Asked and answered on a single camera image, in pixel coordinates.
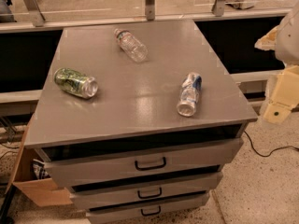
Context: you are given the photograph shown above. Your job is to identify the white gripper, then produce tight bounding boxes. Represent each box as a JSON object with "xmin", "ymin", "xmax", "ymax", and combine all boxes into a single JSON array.
[{"xmin": 254, "ymin": 2, "xmax": 299, "ymax": 124}]

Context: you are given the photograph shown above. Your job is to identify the clear plastic water bottle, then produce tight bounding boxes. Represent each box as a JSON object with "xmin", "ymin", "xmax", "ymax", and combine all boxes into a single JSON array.
[{"xmin": 114, "ymin": 29, "xmax": 148, "ymax": 63}]

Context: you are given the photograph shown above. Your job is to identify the blue white crushed can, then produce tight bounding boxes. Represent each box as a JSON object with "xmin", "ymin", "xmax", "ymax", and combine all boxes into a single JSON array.
[{"xmin": 177, "ymin": 72, "xmax": 202, "ymax": 117}]

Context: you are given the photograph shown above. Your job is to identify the grey drawer cabinet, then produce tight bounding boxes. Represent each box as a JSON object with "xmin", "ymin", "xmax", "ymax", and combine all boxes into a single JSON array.
[{"xmin": 23, "ymin": 19, "xmax": 259, "ymax": 224}]

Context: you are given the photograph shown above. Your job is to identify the bottom grey drawer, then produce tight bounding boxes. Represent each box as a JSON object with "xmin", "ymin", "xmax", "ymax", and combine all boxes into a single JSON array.
[{"xmin": 86, "ymin": 192, "xmax": 209, "ymax": 224}]

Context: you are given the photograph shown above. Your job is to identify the grey drawer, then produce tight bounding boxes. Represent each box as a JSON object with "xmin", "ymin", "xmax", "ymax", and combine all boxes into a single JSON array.
[
  {"xmin": 86, "ymin": 192, "xmax": 209, "ymax": 224},
  {"xmin": 45, "ymin": 138, "xmax": 243, "ymax": 187},
  {"xmin": 70, "ymin": 172, "xmax": 222, "ymax": 209}
]

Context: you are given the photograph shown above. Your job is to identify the green aluminium can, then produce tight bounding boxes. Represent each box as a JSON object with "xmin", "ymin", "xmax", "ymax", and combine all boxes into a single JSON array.
[{"xmin": 53, "ymin": 68, "xmax": 98, "ymax": 99}]

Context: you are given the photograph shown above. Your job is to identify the middle grey drawer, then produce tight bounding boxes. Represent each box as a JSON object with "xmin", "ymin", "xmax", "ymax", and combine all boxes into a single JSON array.
[{"xmin": 70, "ymin": 172, "xmax": 222, "ymax": 209}]

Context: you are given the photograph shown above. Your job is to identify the top grey drawer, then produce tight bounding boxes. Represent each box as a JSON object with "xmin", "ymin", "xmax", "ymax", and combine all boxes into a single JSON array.
[{"xmin": 45, "ymin": 138, "xmax": 243, "ymax": 187}]

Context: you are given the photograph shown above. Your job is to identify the crumpled bag in box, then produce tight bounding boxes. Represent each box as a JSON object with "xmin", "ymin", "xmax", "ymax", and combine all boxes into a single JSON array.
[{"xmin": 32, "ymin": 159, "xmax": 50, "ymax": 179}]

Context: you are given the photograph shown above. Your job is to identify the cardboard box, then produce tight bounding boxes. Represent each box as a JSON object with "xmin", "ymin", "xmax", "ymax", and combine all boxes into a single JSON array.
[{"xmin": 8, "ymin": 124, "xmax": 72, "ymax": 207}]

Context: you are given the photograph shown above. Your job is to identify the right metal railing post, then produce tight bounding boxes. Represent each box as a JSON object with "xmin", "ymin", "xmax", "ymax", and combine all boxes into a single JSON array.
[{"xmin": 212, "ymin": 0, "xmax": 226, "ymax": 17}]

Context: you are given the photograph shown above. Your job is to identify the metal railing post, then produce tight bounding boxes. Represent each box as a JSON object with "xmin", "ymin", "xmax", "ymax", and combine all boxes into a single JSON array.
[
  {"xmin": 212, "ymin": 0, "xmax": 226, "ymax": 17},
  {"xmin": 23, "ymin": 0, "xmax": 45, "ymax": 27},
  {"xmin": 145, "ymin": 0, "xmax": 155, "ymax": 21}
]

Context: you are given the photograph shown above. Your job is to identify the black floor cable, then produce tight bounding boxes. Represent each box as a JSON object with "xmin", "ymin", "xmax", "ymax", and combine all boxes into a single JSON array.
[{"xmin": 243, "ymin": 130, "xmax": 299, "ymax": 158}]

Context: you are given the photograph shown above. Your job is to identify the middle metal railing post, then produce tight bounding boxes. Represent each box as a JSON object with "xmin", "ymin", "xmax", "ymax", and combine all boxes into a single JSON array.
[{"xmin": 145, "ymin": 0, "xmax": 155, "ymax": 21}]

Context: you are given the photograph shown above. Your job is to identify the left metal railing post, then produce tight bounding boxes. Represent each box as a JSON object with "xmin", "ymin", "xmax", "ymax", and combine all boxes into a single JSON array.
[{"xmin": 23, "ymin": 0, "xmax": 45, "ymax": 27}]

